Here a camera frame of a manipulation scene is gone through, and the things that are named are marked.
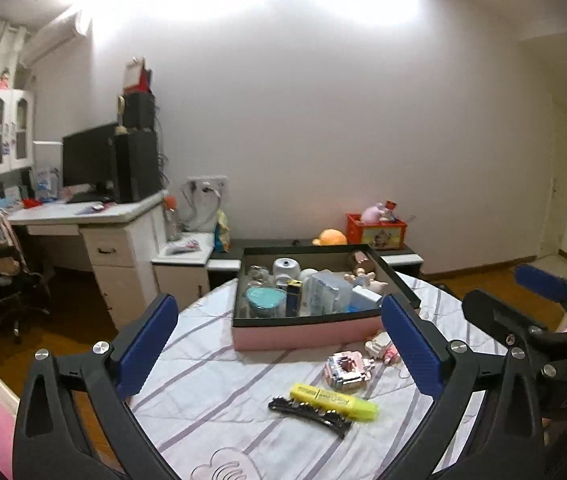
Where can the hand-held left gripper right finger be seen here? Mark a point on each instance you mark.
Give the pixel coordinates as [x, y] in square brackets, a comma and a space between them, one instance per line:
[413, 345]

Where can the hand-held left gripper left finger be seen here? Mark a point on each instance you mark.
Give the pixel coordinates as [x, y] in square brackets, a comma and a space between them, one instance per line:
[148, 345]

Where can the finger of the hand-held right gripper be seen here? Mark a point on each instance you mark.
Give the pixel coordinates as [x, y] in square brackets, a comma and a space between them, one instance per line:
[488, 310]
[543, 282]

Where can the small doll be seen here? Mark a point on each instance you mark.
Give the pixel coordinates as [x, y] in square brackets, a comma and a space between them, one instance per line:
[363, 275]

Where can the clear plastic case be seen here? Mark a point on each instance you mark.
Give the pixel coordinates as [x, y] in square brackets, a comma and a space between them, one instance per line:
[331, 292]

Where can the pink storage box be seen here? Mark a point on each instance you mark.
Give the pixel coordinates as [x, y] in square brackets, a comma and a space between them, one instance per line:
[303, 335]

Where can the small pink toy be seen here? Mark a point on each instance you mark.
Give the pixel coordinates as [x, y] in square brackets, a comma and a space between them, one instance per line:
[394, 356]

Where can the white block toy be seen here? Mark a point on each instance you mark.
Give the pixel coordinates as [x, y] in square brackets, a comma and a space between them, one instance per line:
[377, 345]

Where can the white blue small box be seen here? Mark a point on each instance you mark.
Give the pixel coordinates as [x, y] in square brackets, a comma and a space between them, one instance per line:
[366, 297]

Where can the pink block figure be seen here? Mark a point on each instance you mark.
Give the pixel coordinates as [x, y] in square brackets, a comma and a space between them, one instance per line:
[348, 371]

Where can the white low cabinet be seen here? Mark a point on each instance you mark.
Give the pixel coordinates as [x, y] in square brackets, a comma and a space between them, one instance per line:
[178, 280]

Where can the striped tablecloth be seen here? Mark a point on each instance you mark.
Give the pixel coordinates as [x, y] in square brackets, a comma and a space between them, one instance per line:
[223, 385]

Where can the dark low bench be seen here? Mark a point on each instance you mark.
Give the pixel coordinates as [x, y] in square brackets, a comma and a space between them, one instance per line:
[410, 258]

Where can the white desk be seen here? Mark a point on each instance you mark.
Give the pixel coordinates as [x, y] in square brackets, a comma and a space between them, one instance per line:
[113, 255]

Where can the yellow highlighter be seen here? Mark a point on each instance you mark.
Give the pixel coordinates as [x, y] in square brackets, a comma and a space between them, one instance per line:
[333, 401]

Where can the colourful magazine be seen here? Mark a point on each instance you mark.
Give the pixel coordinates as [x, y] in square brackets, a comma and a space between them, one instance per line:
[182, 247]

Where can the red toy crate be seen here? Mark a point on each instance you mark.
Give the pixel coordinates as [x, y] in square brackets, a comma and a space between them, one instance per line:
[381, 236]

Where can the teal round tin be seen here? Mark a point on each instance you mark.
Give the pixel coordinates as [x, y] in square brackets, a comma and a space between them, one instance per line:
[265, 301]

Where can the black hair clip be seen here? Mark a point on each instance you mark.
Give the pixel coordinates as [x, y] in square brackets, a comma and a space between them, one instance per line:
[308, 414]

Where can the clear bottle orange cap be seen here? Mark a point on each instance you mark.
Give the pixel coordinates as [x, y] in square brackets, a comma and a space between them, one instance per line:
[172, 220]

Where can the dark blue yellow bottle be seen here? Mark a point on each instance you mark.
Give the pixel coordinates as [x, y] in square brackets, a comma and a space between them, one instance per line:
[294, 299]

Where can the small glass jar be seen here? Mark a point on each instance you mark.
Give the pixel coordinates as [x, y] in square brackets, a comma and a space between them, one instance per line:
[258, 275]

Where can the orange octopus plush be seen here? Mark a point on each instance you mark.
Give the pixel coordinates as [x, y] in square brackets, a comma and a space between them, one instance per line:
[332, 237]

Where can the yellow blue snack bag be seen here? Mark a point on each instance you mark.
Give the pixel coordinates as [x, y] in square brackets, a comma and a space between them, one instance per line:
[222, 232]

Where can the small toy figure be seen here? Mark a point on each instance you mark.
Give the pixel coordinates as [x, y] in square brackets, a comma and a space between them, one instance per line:
[390, 211]

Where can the pink plush toy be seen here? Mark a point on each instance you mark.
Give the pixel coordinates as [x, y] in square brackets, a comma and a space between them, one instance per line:
[373, 213]

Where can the black office chair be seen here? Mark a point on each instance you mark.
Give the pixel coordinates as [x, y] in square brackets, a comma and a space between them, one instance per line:
[13, 285]

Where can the white round device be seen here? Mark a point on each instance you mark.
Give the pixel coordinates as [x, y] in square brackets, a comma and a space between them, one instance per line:
[286, 270]

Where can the black keyboard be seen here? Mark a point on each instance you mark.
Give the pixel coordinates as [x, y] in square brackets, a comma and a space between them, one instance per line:
[88, 198]

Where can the black computer tower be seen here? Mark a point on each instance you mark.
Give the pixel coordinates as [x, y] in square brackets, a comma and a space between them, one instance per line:
[138, 167]

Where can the blue printed plastic bag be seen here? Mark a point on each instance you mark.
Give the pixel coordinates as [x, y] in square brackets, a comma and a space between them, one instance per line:
[44, 184]

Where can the black monitor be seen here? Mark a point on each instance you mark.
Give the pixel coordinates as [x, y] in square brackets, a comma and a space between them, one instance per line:
[88, 157]

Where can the small black speaker box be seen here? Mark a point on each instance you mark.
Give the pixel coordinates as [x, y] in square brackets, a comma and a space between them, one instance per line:
[139, 110]

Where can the red white box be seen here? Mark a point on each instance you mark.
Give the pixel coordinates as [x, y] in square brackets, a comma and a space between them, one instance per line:
[136, 77]

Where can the small figurine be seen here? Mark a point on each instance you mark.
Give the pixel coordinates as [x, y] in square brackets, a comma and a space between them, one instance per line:
[4, 79]

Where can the white air conditioner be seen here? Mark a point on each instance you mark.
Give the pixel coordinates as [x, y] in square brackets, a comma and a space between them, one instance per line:
[58, 40]

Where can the white wall socket strip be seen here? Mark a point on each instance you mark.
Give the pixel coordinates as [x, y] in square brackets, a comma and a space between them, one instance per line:
[208, 182]

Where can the white wall cabinet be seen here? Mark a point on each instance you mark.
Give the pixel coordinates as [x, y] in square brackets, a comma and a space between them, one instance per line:
[8, 132]

